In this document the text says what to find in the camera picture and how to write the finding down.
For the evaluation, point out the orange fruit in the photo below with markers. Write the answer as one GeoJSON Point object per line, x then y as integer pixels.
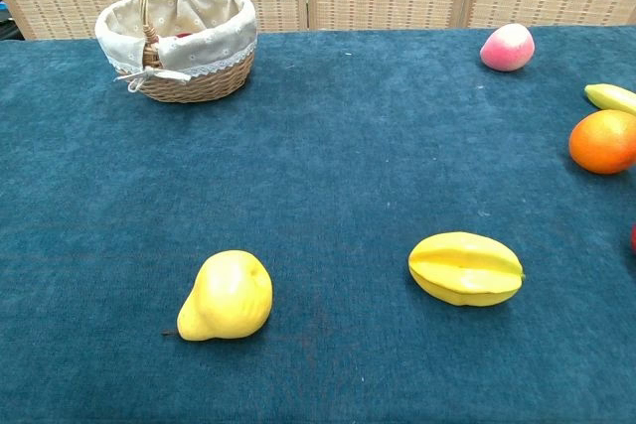
{"type": "Point", "coordinates": [603, 143]}

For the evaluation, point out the wicker basket with cloth lining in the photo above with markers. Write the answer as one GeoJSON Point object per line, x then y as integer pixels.
{"type": "Point", "coordinates": [199, 81]}

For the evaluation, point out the red pomegranate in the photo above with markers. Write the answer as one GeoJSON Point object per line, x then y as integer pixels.
{"type": "Point", "coordinates": [634, 239]}

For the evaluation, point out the blue tablecloth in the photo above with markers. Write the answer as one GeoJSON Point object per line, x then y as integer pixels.
{"type": "Point", "coordinates": [318, 185]}

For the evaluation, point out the yellow pear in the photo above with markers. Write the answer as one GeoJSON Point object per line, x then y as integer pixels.
{"type": "Point", "coordinates": [228, 295]}

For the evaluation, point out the yellow starfruit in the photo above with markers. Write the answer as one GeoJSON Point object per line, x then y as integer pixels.
{"type": "Point", "coordinates": [464, 270]}

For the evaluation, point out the red apple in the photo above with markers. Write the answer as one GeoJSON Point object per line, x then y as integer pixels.
{"type": "Point", "coordinates": [184, 35]}

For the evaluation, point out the pink peach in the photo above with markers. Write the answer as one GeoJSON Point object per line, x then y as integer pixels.
{"type": "Point", "coordinates": [507, 49]}

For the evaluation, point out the large yellow banana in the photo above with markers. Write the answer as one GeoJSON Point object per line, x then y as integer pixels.
{"type": "Point", "coordinates": [613, 98]}

